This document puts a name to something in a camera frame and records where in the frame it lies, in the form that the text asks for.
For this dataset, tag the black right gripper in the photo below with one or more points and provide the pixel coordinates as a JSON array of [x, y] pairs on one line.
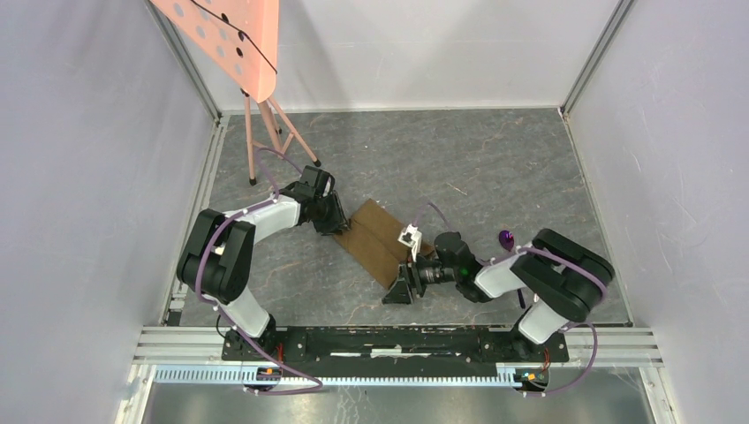
[[399, 293]]

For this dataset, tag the brown cloth napkin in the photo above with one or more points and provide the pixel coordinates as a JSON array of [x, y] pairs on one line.
[[372, 242]]

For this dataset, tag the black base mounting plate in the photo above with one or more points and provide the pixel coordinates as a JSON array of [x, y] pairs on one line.
[[407, 351]]

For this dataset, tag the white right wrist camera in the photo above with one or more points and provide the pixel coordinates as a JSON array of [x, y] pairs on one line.
[[411, 237]]

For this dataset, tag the pink music stand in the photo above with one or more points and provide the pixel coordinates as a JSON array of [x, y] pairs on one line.
[[241, 37]]

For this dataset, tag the aluminium frame rail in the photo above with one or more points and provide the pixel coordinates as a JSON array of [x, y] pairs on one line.
[[200, 190]]

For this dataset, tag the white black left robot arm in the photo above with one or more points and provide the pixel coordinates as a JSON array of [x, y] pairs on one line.
[[216, 259]]

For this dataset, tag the purple spoon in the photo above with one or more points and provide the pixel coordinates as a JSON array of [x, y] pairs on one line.
[[507, 242]]

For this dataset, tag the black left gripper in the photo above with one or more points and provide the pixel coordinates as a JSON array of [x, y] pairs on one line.
[[337, 220]]

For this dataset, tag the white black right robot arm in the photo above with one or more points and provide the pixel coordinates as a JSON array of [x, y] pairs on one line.
[[568, 280]]

